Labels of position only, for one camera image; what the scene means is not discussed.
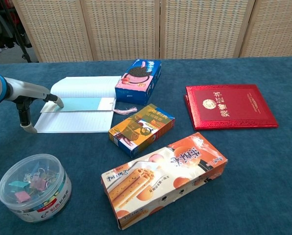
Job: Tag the black tripod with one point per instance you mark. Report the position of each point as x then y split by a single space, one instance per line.
17 34

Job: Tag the long orange egg roll box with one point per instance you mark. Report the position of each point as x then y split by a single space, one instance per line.
160 181

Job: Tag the wicker folding screen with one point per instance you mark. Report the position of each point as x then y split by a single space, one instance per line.
136 29

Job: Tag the light blue tasselled bookmark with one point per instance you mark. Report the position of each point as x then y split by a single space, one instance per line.
82 104

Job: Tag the blue cookie box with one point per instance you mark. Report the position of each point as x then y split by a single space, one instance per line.
136 83

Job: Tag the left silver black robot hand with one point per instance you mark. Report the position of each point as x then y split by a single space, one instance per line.
26 89

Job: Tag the white notebook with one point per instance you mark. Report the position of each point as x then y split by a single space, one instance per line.
87 85

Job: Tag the red certificate folder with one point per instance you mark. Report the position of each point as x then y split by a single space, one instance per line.
229 105

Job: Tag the clear tub of binder clips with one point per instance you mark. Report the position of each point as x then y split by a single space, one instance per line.
33 188

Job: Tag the orange yellow snack box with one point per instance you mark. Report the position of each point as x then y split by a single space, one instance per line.
141 129

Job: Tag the blue felt table mat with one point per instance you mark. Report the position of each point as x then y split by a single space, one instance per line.
246 171

